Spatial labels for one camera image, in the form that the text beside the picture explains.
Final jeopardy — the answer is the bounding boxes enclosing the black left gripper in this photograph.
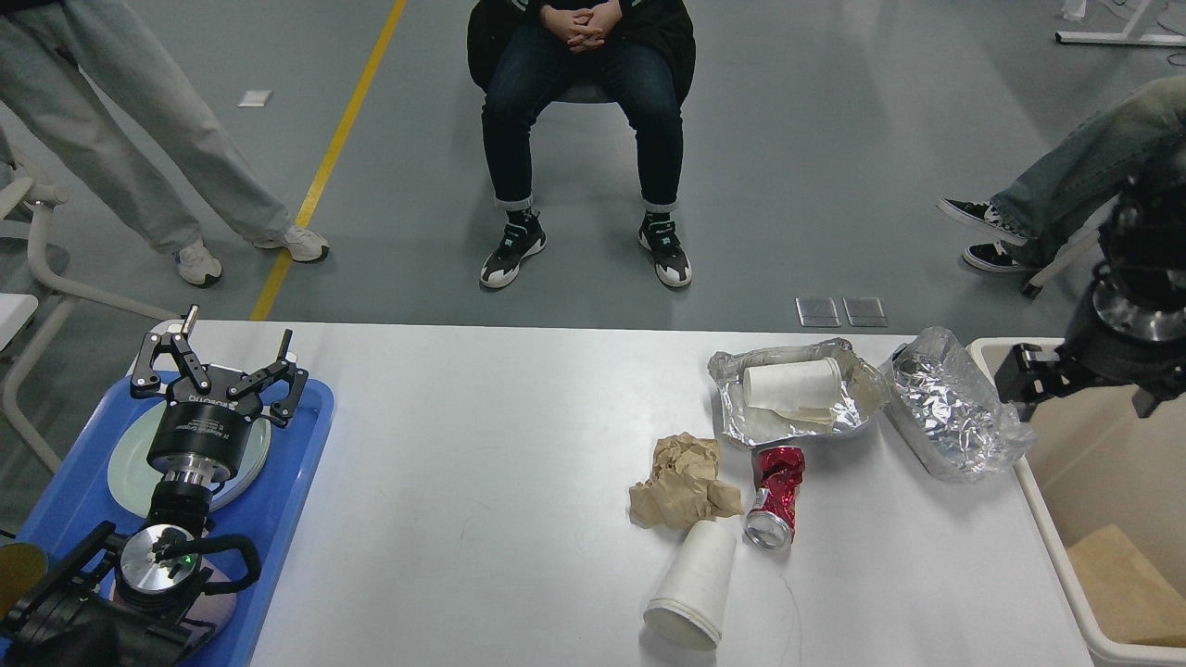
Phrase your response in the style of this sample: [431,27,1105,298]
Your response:
[130,306,311,485]

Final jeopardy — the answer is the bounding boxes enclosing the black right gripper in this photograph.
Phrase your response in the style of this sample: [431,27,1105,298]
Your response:
[991,309,1185,421]

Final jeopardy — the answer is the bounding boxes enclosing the green plate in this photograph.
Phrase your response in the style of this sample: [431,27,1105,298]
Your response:
[107,402,272,517]

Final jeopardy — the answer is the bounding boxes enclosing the aluminium foil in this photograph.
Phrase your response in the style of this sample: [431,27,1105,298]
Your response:
[881,326,1037,483]

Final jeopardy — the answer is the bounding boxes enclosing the large brown paper bag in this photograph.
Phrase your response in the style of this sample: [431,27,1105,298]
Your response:
[1066,525,1185,648]

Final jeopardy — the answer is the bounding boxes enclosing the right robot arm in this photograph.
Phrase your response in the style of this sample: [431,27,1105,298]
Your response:
[994,176,1185,423]

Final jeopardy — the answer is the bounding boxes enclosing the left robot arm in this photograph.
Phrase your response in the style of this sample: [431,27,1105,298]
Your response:
[4,307,310,666]

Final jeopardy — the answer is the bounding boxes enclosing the beige plastic bin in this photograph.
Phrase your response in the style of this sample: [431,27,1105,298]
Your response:
[1016,385,1185,666]

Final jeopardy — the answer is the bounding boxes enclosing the white office chair right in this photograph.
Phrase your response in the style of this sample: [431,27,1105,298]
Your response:
[1019,195,1120,299]

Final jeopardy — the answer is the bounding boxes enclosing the blue plastic tray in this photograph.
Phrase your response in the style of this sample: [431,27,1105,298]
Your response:
[18,379,334,666]

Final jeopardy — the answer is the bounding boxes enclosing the seated person on right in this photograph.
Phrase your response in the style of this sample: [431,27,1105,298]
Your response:
[937,75,1185,271]

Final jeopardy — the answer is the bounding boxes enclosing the aluminium foil tray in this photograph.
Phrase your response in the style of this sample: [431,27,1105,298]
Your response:
[707,338,890,447]

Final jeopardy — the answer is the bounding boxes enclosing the floor socket plate right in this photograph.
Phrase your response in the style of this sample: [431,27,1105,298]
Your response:
[842,298,890,328]

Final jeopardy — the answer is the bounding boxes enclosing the floor socket plate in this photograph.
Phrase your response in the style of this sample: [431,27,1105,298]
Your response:
[842,298,890,328]
[795,298,841,328]

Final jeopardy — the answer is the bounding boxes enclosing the paper cup in foil tray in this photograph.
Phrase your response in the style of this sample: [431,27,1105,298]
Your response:
[742,358,841,423]

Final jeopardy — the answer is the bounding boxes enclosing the floor socket plate left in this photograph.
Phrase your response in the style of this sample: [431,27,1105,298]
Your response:
[795,298,841,328]

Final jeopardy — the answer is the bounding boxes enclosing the white paper scrap on floor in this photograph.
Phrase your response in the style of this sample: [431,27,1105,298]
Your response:
[237,89,272,108]

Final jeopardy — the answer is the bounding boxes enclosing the crushed red can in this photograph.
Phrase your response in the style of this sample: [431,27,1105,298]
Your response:
[744,445,805,550]

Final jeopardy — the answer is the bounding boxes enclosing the white desk leg far right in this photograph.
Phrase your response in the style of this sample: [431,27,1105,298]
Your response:
[1054,1,1185,47]

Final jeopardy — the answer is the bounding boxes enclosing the standing person grey trousers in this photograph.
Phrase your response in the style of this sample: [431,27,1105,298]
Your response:
[0,0,333,288]

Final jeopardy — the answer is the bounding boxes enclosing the crumpled brown paper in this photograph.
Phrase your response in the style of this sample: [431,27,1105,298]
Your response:
[629,432,744,531]

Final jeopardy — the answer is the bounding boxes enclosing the lying white paper cup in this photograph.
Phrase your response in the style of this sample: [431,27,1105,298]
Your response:
[643,521,737,652]

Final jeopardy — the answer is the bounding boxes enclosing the seated person dark jeans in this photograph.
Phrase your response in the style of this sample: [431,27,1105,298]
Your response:
[466,1,699,291]

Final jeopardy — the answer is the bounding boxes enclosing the chair under middle person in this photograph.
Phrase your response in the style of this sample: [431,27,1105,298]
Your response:
[554,81,617,104]

